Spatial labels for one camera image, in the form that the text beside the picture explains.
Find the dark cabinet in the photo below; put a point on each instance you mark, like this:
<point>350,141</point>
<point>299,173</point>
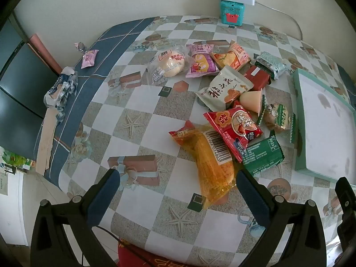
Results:
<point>19,94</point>

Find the teal toy box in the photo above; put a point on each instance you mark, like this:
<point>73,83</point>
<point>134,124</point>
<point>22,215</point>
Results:
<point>230,12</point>

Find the white appliance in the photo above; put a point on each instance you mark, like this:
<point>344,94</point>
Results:
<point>14,214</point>

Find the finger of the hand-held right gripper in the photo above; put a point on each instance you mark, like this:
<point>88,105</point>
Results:
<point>347,200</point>

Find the pink cake roll packet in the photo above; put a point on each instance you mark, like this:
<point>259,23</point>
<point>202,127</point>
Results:
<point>200,61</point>

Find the clear candy wrapper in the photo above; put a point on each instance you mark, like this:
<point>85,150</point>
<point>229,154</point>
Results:
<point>79,46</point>

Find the pink cardboard board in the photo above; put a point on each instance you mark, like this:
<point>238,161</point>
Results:
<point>41,50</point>

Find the bread bun in clear packet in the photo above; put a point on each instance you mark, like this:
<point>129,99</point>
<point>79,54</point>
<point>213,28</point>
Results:
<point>169,62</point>

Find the checkered printed tablecloth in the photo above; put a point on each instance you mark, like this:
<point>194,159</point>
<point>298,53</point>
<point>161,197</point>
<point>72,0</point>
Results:
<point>133,94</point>

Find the green white cookie packet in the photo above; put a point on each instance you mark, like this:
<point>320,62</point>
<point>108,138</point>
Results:
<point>278,116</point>

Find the white beige snack packet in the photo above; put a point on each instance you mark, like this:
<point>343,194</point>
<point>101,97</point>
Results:
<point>222,89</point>

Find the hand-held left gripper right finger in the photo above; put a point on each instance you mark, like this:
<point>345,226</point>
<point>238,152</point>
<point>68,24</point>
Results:
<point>253,200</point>

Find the yellow orange snack packet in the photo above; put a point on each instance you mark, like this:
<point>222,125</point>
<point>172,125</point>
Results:
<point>214,167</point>

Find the small pink snack packet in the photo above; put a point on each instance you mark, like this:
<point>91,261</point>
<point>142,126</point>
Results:
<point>89,58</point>

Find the teal rimmed white tray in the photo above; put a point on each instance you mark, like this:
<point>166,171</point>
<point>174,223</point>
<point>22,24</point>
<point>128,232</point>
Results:
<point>325,128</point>

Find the light green snack packet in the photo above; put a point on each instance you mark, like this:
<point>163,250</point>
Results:
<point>271,62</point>

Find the crumpled blue white wrapper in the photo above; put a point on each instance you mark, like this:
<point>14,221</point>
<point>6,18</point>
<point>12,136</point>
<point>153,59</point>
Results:
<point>59,89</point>

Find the beige cardboard strip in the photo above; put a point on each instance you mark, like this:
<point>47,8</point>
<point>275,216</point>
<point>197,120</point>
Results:
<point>46,144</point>

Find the red brown snack packet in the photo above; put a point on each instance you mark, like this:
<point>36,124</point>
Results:
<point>257,78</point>

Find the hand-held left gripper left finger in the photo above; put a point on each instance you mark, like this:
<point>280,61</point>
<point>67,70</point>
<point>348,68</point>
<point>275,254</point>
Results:
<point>104,197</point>

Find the cream pudding cup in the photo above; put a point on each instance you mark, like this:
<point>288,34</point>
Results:
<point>250,100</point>

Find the red stool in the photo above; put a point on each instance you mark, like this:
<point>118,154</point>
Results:
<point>139,257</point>

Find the orange pink snack packet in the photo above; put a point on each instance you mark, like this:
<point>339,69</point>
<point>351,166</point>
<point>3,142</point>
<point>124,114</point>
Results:
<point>239,52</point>

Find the dark green snack packet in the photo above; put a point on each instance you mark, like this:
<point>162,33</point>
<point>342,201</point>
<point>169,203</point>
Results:
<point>260,155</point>

